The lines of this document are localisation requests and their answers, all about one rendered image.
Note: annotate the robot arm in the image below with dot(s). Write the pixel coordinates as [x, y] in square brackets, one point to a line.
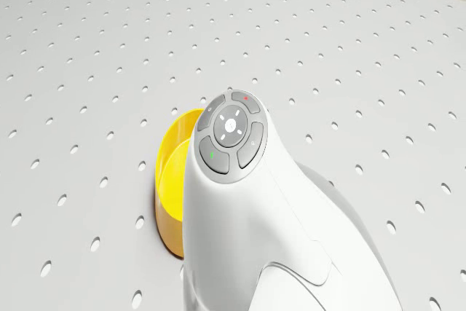
[255, 216]

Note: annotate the yellow bowl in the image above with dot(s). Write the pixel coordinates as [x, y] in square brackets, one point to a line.
[170, 180]

